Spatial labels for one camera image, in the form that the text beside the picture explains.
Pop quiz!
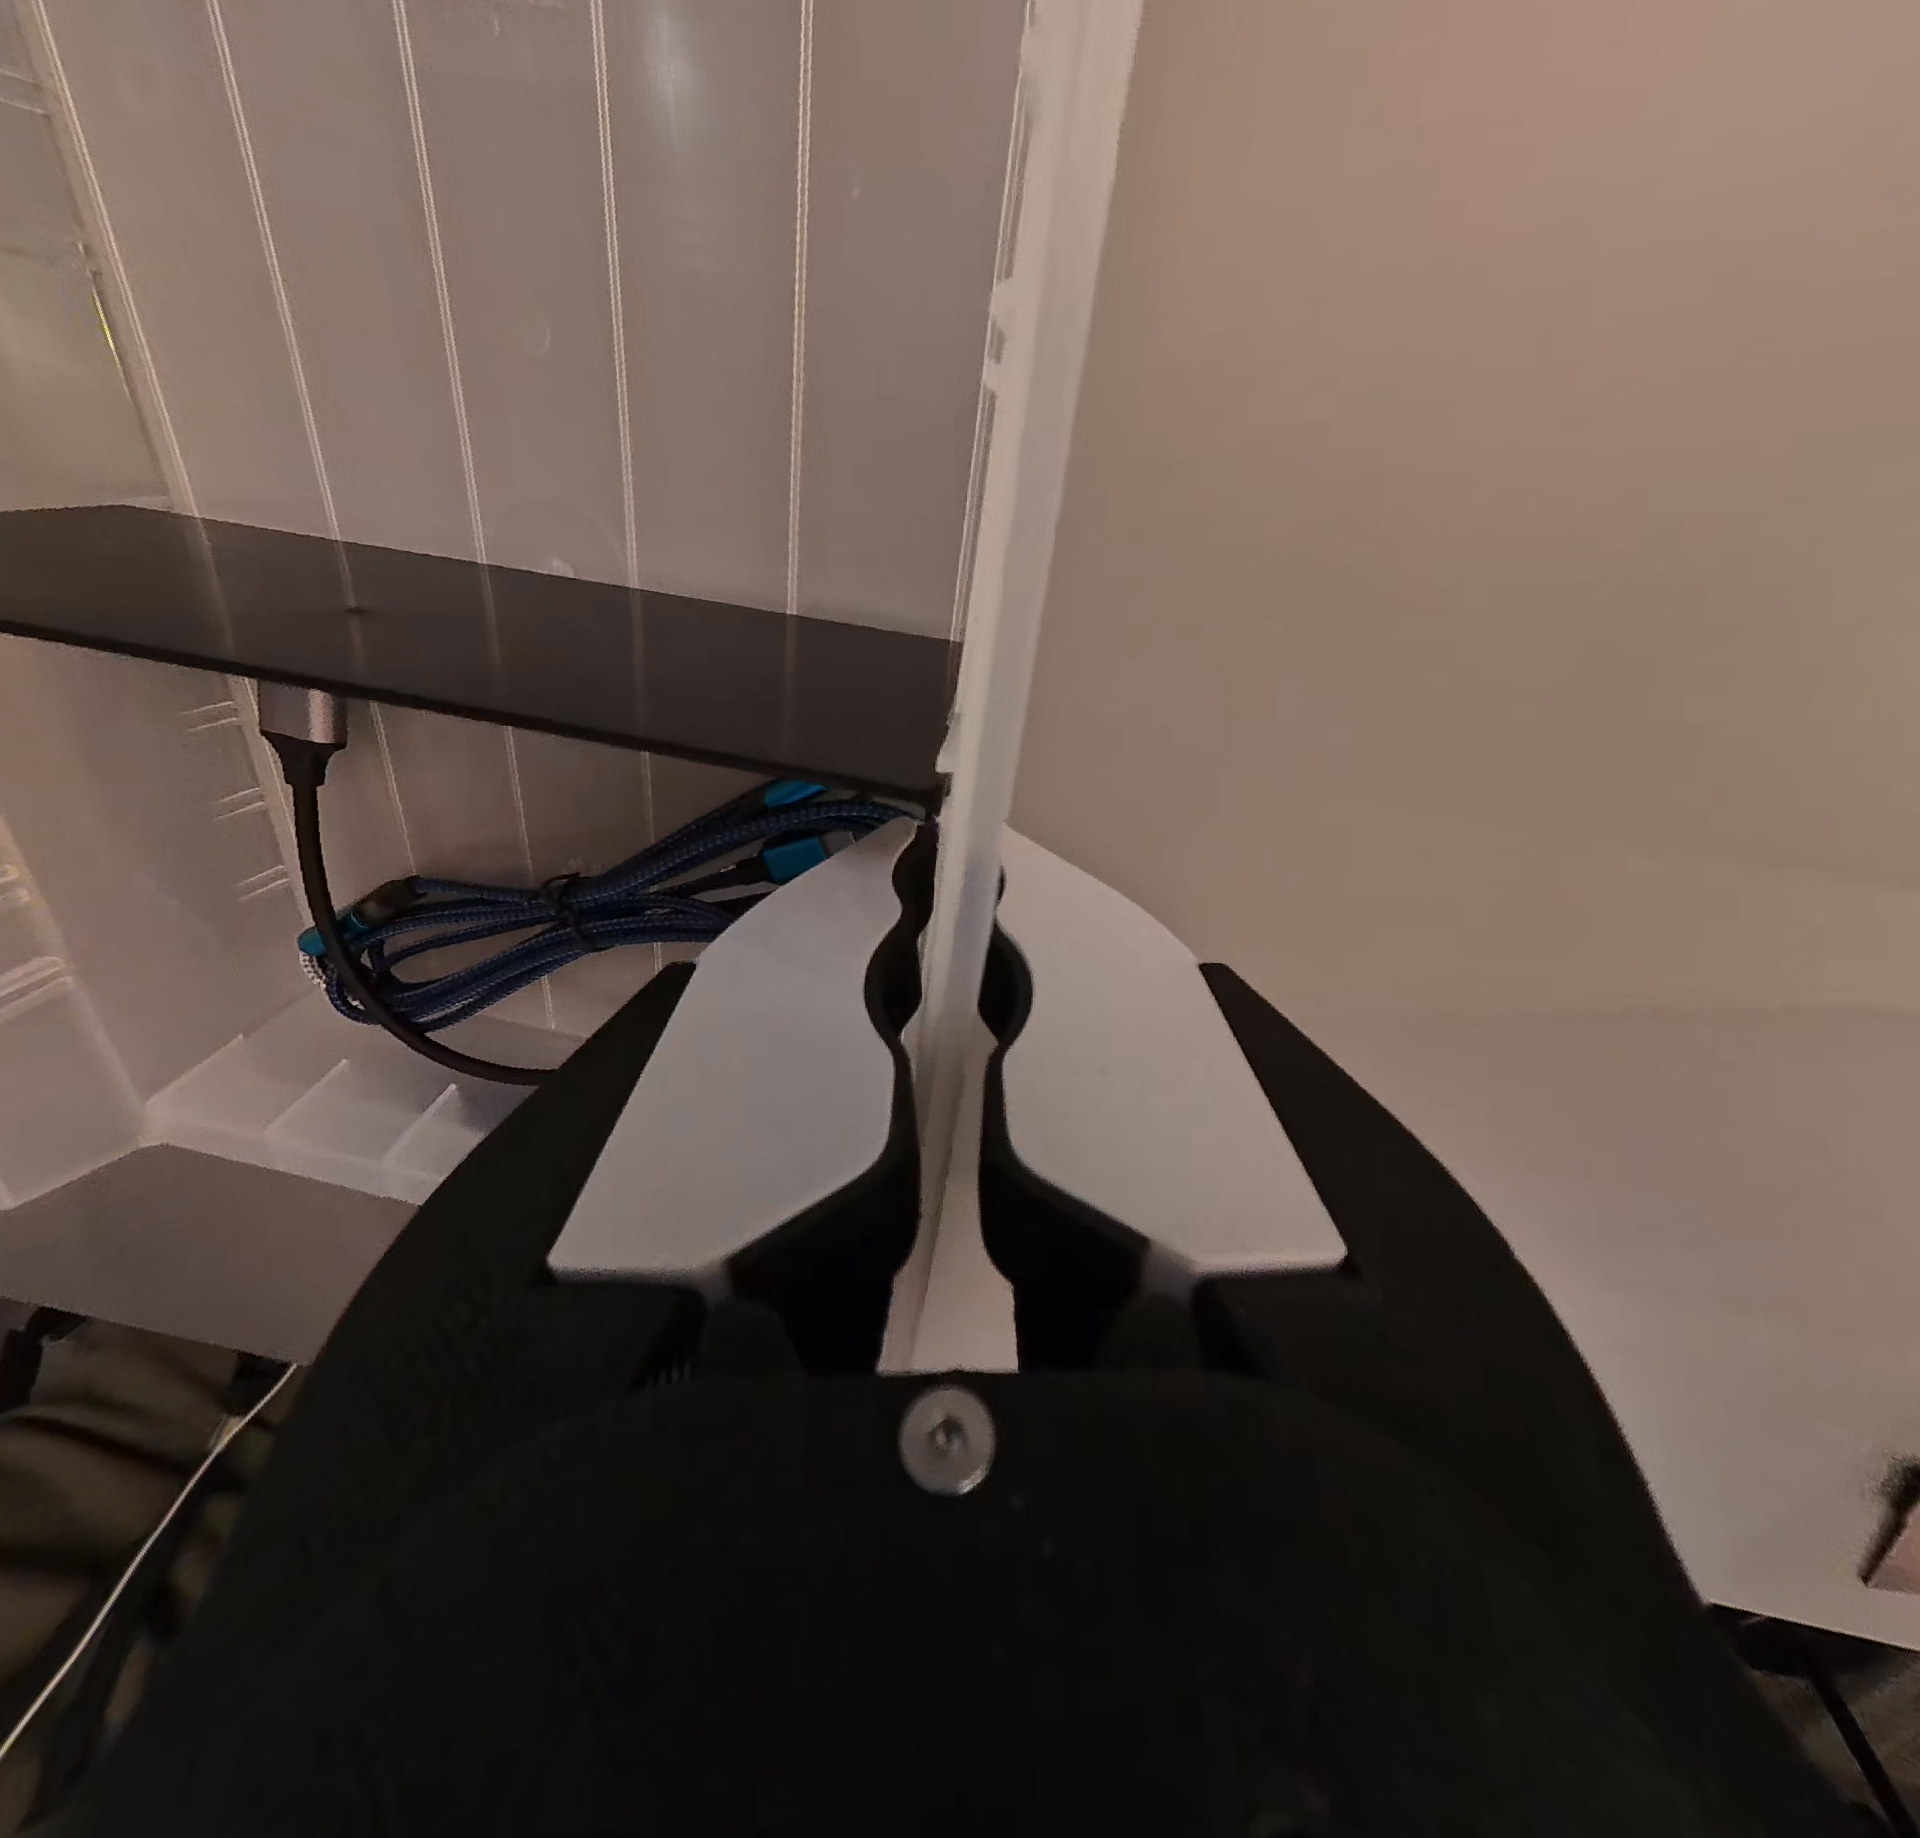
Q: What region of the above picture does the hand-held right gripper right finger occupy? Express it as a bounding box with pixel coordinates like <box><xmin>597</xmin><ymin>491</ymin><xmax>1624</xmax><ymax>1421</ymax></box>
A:
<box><xmin>966</xmin><ymin>824</ymin><xmax>1351</xmax><ymax>1276</ymax></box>

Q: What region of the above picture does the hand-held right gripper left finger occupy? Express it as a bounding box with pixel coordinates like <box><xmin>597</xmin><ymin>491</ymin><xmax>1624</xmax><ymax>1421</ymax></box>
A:
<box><xmin>547</xmin><ymin>814</ymin><xmax>939</xmax><ymax>1306</ymax></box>

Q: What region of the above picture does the clear plastic bin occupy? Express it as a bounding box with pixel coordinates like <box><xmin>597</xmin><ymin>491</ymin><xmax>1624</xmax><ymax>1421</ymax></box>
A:
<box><xmin>0</xmin><ymin>0</ymin><xmax>1158</xmax><ymax>1375</ymax></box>

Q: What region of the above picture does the blue braided cable bundle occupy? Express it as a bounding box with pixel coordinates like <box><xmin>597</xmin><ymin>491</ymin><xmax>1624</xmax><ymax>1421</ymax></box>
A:
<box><xmin>296</xmin><ymin>779</ymin><xmax>919</xmax><ymax>1030</ymax></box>

